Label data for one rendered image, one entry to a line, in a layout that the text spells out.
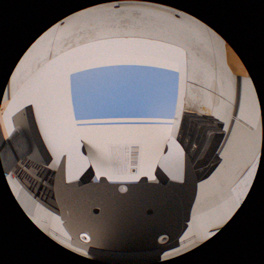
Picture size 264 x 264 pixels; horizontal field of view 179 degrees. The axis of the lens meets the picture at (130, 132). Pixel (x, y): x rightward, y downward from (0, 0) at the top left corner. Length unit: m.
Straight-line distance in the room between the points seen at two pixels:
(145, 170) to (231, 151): 2.60
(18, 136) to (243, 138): 2.97
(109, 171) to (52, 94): 0.25
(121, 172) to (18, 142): 0.43
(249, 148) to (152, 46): 2.51
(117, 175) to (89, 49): 0.27
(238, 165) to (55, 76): 2.87
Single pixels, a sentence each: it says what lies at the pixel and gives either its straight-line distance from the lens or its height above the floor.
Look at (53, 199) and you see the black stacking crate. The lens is 0.49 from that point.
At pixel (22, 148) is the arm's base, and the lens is 0.46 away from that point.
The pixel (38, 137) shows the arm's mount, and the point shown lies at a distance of 0.41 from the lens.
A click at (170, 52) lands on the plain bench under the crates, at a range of 0.24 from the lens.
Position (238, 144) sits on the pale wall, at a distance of 2.60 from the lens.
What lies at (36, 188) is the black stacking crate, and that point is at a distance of 0.60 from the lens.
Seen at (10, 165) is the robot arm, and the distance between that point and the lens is 0.46.
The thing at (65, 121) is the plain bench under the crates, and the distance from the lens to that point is 0.26.
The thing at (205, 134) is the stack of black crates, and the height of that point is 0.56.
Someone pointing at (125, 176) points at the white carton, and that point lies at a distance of 0.16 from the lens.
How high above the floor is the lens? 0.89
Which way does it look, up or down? 61 degrees down
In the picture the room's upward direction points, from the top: 176 degrees clockwise
